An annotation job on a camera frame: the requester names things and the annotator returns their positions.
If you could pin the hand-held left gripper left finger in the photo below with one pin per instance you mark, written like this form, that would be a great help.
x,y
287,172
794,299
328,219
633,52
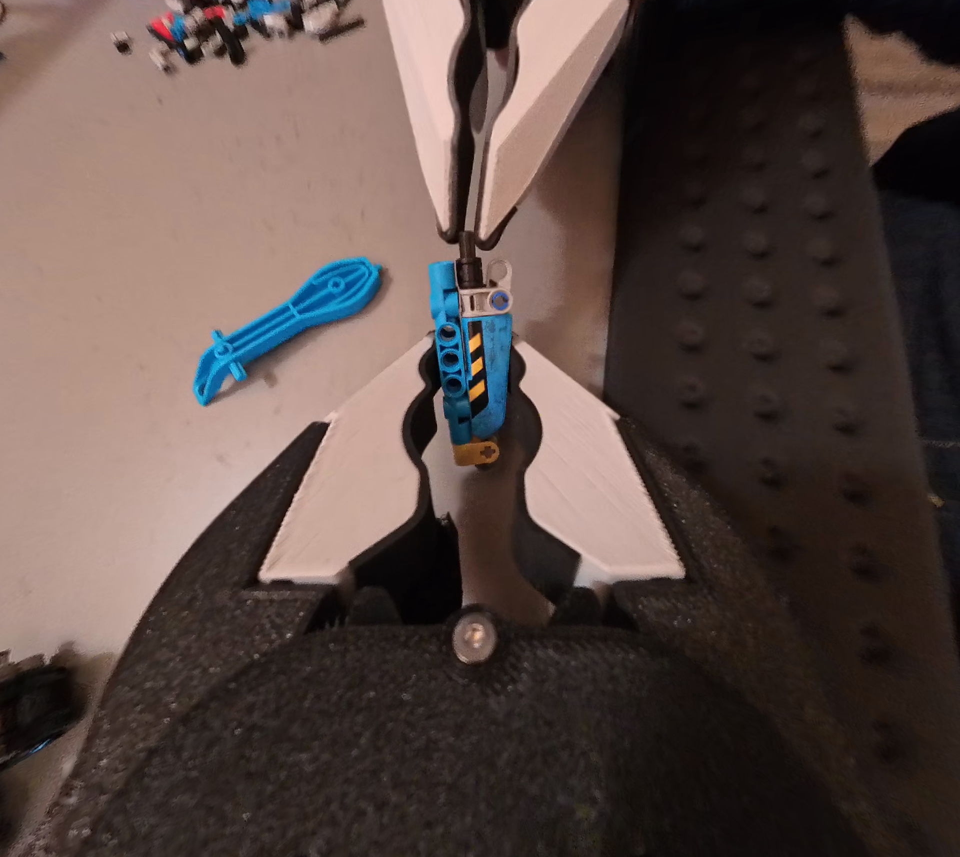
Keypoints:
x,y
345,505

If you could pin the person's blue jeans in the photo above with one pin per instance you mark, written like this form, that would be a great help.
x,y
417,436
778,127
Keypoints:
x,y
923,347

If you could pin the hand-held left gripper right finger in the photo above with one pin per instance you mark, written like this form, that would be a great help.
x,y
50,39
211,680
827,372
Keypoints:
x,y
593,497

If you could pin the light blue brick separator tool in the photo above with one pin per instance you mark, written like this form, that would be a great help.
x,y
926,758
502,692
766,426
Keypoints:
x,y
300,310

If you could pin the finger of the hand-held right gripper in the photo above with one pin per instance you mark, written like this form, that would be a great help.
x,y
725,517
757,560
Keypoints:
x,y
428,32
578,32

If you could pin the blue striped brick assembly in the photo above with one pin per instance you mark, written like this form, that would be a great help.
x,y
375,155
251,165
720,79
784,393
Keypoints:
x,y
473,362

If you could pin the black dimpled mat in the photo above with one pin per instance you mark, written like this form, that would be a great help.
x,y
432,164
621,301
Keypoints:
x,y
780,422

